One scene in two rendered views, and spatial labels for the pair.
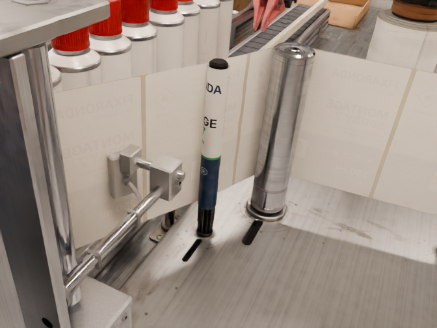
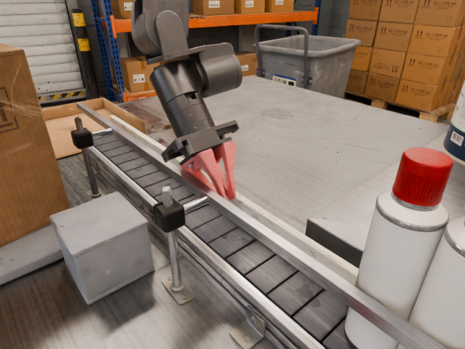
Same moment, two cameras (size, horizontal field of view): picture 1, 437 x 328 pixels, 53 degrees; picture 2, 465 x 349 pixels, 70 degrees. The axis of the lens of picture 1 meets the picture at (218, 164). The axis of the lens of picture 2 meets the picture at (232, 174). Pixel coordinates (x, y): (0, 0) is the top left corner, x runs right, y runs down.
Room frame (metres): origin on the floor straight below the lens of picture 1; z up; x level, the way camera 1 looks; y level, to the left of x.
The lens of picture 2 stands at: (0.71, 0.28, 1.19)
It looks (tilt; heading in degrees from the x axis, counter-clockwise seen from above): 30 degrees down; 298
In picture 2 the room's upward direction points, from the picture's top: straight up
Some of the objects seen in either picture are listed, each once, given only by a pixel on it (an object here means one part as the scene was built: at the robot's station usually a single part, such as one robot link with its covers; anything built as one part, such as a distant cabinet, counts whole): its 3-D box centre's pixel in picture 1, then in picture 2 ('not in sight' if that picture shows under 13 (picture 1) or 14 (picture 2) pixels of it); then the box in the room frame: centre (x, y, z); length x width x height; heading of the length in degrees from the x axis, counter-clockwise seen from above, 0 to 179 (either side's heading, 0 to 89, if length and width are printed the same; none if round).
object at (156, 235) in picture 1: (169, 226); not in sight; (0.40, 0.05, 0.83); 0.06 x 0.03 x 0.01; 157
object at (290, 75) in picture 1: (278, 137); not in sight; (0.39, -0.06, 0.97); 0.05 x 0.05 x 0.19
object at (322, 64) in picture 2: not in sight; (303, 82); (1.54, -2.53, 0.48); 0.89 x 0.63 x 0.96; 79
